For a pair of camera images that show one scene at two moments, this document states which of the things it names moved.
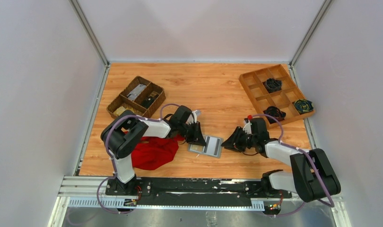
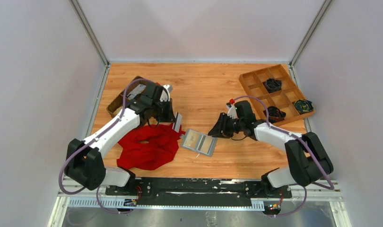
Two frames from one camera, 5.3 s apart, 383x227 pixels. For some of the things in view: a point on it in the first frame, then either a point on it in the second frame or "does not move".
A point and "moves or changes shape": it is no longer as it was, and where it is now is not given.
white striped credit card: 212,146 moves or changes shape
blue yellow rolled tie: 303,106 does not move
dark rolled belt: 275,112 does not move
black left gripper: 194,131 to 168,110
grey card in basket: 136,92 does not move
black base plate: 195,192 does not move
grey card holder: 213,147 moves or changes shape
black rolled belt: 273,85 does not move
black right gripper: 243,140 to 226,123
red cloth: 154,153 does not move
